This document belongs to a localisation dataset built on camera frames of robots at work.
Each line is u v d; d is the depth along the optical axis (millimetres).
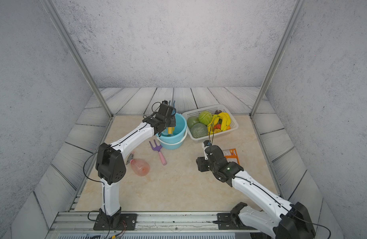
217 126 1038
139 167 910
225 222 714
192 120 1052
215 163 593
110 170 514
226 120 1016
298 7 705
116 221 656
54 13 716
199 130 961
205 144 716
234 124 1040
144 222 742
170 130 902
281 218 398
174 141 906
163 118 706
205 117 1014
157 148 1016
